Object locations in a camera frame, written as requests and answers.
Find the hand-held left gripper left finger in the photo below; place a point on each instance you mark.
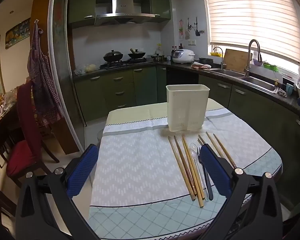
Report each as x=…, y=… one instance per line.
x=83, y=170

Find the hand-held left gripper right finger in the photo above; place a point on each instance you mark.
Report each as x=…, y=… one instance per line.
x=215, y=170

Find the wooden chopstick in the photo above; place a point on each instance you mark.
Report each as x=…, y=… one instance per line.
x=201, y=140
x=225, y=151
x=214, y=145
x=185, y=165
x=192, y=170
x=180, y=167
x=197, y=177

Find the white plastic utensil holder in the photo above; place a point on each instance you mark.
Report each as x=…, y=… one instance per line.
x=186, y=107

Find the black plastic fork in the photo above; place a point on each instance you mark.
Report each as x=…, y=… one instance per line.
x=207, y=180

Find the clear plastic spoon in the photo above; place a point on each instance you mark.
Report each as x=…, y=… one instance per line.
x=193, y=148

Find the patterned grey green tablecloth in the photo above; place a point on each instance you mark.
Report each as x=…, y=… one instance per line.
x=140, y=160

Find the red seat cushion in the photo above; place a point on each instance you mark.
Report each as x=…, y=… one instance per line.
x=18, y=158

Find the dark wooden chair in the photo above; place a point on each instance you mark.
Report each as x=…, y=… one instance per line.
x=27, y=115

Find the steel double sink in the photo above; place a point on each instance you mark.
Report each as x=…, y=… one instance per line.
x=257, y=82

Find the checkered apron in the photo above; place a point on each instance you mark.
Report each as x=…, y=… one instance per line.
x=43, y=80

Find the black built-in oven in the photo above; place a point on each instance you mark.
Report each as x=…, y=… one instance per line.
x=182, y=76

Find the cluttered wooden dining table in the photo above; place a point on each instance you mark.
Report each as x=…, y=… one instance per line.
x=2, y=110

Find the grey rag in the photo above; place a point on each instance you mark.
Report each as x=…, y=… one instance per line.
x=282, y=92

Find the pink dish cloth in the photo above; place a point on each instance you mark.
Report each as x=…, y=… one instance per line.
x=201, y=65

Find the dark round pot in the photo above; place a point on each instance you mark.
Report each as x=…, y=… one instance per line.
x=206, y=60

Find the teal cup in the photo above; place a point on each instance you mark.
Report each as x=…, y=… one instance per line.
x=289, y=89

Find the wooden cutting board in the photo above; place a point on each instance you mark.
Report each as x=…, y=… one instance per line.
x=236, y=60

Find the tall steel kitchen faucet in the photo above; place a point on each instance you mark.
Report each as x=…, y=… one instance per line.
x=247, y=62

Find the small steel faucet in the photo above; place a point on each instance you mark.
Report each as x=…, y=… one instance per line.
x=222, y=57

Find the purple bowl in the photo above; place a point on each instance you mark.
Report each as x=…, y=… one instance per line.
x=256, y=63

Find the black gas stove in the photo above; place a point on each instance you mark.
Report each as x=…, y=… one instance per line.
x=126, y=63

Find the yellow sponge holder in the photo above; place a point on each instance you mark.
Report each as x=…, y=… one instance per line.
x=215, y=53

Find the green plastic basket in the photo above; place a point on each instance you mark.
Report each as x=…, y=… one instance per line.
x=270, y=67

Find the black wok with lid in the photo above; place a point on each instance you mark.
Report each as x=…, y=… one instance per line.
x=113, y=56

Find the white rice cooker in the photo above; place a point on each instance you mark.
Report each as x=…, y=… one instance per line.
x=183, y=56

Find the small black cooking pot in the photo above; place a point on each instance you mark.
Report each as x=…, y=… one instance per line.
x=157, y=57

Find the dark sauce bottles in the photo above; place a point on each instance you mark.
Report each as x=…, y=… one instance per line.
x=176, y=48

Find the hanging white spatula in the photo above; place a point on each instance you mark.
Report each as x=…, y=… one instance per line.
x=187, y=33

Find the hanging black spatula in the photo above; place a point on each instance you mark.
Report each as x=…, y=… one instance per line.
x=197, y=31

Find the white window blind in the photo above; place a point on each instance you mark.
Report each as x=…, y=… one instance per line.
x=252, y=15

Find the green upper kitchen cabinets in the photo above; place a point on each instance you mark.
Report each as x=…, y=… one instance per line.
x=81, y=5

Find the steel range hood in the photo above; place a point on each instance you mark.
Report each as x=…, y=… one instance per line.
x=123, y=7

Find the white wall socket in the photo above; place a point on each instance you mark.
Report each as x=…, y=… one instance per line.
x=191, y=42

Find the wall poster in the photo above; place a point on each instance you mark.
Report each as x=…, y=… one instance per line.
x=17, y=33

